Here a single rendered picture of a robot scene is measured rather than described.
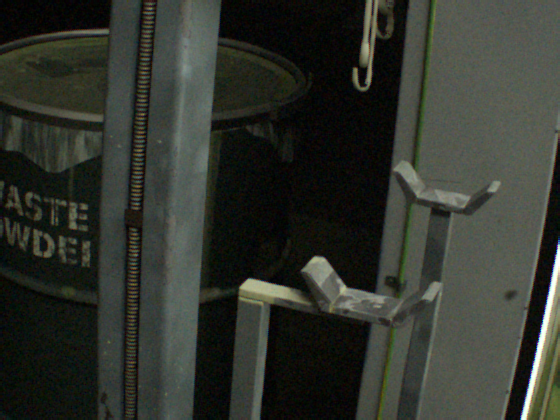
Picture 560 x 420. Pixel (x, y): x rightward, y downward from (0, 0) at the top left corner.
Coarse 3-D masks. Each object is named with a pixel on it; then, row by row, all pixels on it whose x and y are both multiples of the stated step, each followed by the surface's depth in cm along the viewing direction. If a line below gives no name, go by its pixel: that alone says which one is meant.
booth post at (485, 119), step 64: (448, 0) 118; (512, 0) 116; (448, 64) 121; (512, 64) 118; (448, 128) 123; (512, 128) 120; (512, 192) 123; (384, 256) 130; (448, 256) 128; (512, 256) 125; (448, 320) 130; (512, 320) 127; (448, 384) 133; (512, 384) 131
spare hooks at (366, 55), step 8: (368, 0) 125; (376, 0) 126; (384, 0) 127; (392, 0) 130; (368, 8) 125; (376, 8) 126; (384, 8) 128; (392, 8) 130; (368, 16) 126; (376, 16) 127; (392, 16) 131; (368, 24) 126; (376, 24) 129; (392, 24) 131; (368, 32) 126; (376, 32) 130; (384, 32) 131; (392, 32) 132; (368, 48) 124; (360, 56) 124; (368, 56) 124; (360, 64) 125; (368, 64) 129; (368, 72) 129; (352, 80) 126; (368, 80) 129; (360, 88) 128
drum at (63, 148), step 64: (0, 128) 177; (64, 128) 170; (256, 128) 179; (0, 192) 181; (64, 192) 174; (256, 192) 184; (0, 256) 185; (64, 256) 178; (256, 256) 189; (0, 320) 190; (64, 320) 182; (0, 384) 195; (64, 384) 186
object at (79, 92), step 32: (0, 64) 198; (32, 64) 201; (64, 64) 202; (96, 64) 203; (224, 64) 209; (256, 64) 209; (32, 96) 183; (64, 96) 184; (96, 96) 184; (224, 96) 190; (256, 96) 191
